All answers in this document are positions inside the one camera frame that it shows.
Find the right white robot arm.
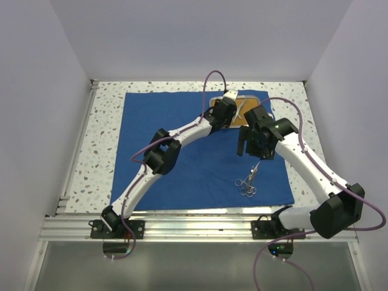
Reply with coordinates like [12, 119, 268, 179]
[237, 105, 365, 239]

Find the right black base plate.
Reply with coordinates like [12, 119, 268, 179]
[250, 215, 306, 239]

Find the blue surgical drape cloth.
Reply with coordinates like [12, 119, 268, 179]
[112, 92, 294, 210]

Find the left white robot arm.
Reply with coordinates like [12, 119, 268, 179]
[101, 96, 237, 238]

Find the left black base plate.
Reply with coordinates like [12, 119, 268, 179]
[88, 219, 146, 239]

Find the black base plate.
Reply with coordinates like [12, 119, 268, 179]
[250, 215, 306, 239]
[88, 219, 146, 239]

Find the aluminium mounting rail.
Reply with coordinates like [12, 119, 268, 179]
[39, 212, 355, 243]

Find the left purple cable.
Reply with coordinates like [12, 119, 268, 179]
[102, 70, 230, 260]

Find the steel tray with orange mat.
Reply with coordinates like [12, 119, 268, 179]
[209, 95, 263, 129]

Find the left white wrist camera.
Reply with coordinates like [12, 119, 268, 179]
[223, 89, 238, 100]

